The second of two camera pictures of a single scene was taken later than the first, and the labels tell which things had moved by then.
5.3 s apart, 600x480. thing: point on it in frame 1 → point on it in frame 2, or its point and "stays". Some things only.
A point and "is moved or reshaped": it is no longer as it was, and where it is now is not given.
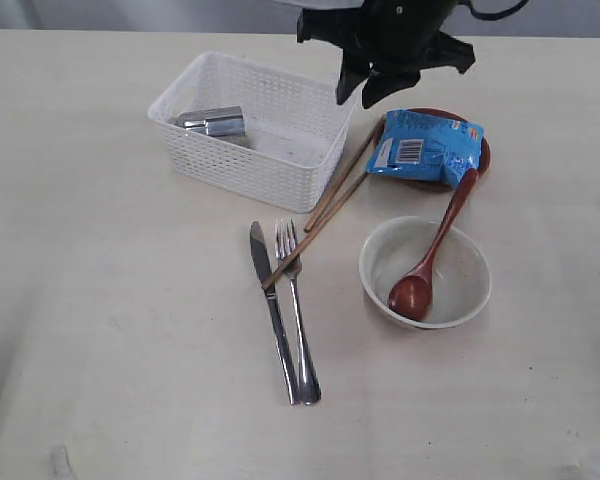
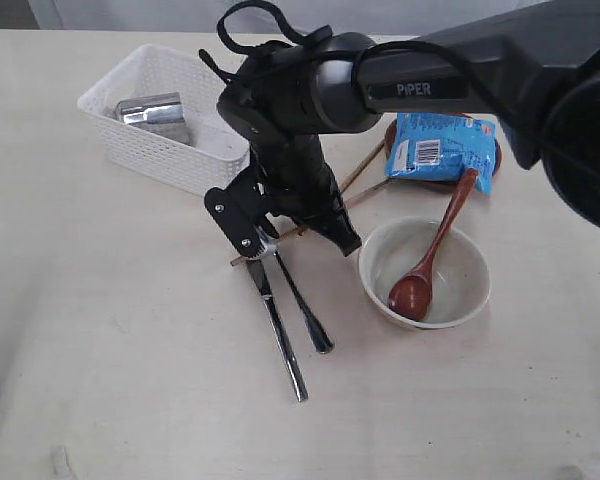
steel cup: [222, 121] → [162, 114]
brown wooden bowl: [427, 184] → [498, 158]
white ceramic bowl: [396, 247] stays
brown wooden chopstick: [347, 175] → [362, 165]
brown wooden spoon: [410, 297] stays
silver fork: [285, 245] → [267, 247]
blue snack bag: [427, 147] is moved or reshaped
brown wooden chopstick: [323, 222] → [307, 227]
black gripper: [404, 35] → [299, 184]
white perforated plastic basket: [277, 137] is moved or reshaped
